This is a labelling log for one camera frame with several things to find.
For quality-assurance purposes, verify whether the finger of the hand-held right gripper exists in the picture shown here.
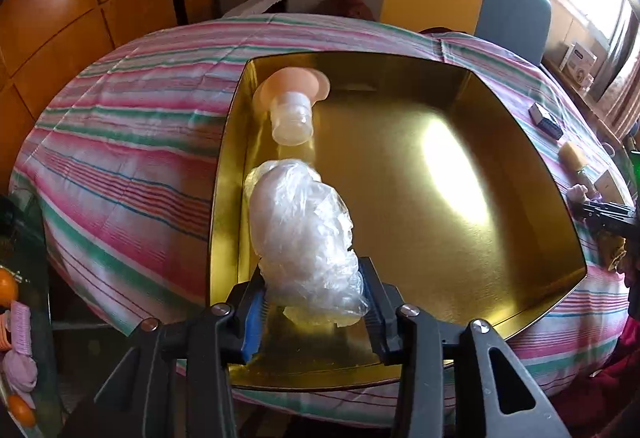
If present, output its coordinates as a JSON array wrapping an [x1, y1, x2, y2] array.
[[575, 214, 640, 244], [580, 201, 640, 219]]

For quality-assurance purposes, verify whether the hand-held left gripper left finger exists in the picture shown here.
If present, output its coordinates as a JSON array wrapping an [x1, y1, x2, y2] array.
[[62, 268, 267, 438]]

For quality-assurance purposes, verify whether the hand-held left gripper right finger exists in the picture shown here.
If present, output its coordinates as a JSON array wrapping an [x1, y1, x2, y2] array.
[[357, 257, 573, 438]]

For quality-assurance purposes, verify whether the yellow sponge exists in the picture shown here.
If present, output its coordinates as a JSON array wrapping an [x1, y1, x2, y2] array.
[[559, 141, 591, 174]]

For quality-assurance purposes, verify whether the clear plastic bag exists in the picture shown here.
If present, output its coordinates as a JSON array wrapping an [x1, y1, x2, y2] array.
[[245, 159, 369, 327]]

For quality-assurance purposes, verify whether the gold square tray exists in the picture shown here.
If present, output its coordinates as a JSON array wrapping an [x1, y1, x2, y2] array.
[[209, 51, 588, 391]]

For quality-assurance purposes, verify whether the beige cardboard box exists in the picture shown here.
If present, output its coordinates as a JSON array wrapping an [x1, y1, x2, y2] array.
[[595, 169, 626, 199]]

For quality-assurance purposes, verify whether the small blue box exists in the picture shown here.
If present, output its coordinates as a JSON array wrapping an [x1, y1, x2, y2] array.
[[529, 102, 563, 139]]

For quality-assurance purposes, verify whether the beige curtain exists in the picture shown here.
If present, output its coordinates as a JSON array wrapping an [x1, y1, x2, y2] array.
[[595, 0, 640, 139]]

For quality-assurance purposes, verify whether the red cloth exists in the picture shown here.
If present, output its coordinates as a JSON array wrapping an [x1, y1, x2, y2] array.
[[560, 333, 640, 429]]

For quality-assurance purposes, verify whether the white box with blue print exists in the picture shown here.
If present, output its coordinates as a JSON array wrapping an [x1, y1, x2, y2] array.
[[560, 42, 598, 72]]

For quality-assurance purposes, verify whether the peach bottle with clear cap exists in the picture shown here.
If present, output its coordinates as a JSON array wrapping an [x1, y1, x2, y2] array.
[[252, 70, 331, 146]]

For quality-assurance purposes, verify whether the blue chair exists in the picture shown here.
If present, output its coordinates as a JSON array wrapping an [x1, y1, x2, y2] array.
[[472, 0, 553, 66]]

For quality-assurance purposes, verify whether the striped tablecloth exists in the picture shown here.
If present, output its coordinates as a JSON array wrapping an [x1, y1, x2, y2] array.
[[7, 13, 633, 429]]

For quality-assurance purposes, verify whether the pink hair roller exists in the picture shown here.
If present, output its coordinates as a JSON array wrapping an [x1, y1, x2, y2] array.
[[9, 302, 32, 354]]

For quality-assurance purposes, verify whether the glass side table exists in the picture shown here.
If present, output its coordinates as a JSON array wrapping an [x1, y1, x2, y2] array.
[[0, 193, 66, 438]]

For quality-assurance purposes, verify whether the orange fruit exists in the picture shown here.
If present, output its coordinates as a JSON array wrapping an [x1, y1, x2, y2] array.
[[7, 393, 37, 428], [0, 268, 20, 306]]

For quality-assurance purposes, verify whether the dark red cushion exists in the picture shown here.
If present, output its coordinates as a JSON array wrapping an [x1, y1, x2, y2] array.
[[320, 0, 376, 20]]

